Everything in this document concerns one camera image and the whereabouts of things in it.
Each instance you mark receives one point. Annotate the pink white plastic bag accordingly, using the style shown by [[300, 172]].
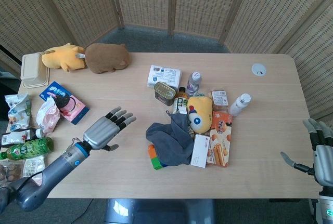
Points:
[[48, 113]]

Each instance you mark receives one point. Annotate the woven folding screen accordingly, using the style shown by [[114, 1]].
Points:
[[166, 8]]

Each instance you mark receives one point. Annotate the white packaged snack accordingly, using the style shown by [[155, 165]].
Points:
[[33, 165]]

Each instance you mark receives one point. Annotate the dark drink bottle white label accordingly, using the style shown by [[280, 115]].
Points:
[[19, 137]]

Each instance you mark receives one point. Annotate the white tissue pack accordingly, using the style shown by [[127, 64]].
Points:
[[164, 76]]

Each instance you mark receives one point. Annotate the packaged bread snack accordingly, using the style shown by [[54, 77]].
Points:
[[219, 99]]

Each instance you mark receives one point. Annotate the green tea bottle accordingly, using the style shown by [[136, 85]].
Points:
[[28, 148]]

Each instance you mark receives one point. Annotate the clear small water bottle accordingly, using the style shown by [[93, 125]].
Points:
[[193, 82]]

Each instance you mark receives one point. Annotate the white blue snack bag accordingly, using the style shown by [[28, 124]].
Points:
[[18, 111]]

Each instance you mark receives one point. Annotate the blue pink snack box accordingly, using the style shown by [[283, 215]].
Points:
[[69, 102]]

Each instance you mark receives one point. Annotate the beige lunch box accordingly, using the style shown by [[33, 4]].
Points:
[[33, 70]]

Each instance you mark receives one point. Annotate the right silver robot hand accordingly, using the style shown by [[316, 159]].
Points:
[[318, 148]]

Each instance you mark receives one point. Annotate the orange green toy blocks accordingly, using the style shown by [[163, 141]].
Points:
[[156, 159]]

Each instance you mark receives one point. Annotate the grey cloth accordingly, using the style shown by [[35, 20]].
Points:
[[173, 141]]

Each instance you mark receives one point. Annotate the white plastic bottle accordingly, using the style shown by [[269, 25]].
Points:
[[239, 104]]

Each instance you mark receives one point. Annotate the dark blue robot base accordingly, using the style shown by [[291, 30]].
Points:
[[158, 211]]

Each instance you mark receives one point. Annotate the orange egg roll box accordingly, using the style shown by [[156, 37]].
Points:
[[219, 141]]

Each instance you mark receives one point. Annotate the brown capybara plush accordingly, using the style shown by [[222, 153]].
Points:
[[106, 57]]

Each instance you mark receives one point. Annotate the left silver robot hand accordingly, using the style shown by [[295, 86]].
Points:
[[100, 131]]

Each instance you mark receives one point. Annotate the yellow plush animal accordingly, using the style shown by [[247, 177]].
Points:
[[63, 57]]

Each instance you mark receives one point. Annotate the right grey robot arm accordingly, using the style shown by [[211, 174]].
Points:
[[326, 205]]

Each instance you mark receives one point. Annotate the white round table grommet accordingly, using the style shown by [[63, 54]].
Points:
[[259, 69]]

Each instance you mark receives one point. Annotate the clear pack of round snacks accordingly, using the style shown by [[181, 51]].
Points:
[[10, 170]]

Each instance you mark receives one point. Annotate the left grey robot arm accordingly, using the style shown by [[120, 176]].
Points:
[[49, 172]]

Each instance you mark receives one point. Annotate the white small card box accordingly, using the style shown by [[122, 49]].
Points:
[[200, 151]]

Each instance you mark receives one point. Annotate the yellow plush toy with eye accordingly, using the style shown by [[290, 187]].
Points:
[[199, 115]]

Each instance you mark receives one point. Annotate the dark tea bottle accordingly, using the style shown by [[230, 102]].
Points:
[[180, 102]]

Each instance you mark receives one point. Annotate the canned meat tin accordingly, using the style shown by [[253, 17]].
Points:
[[164, 92]]

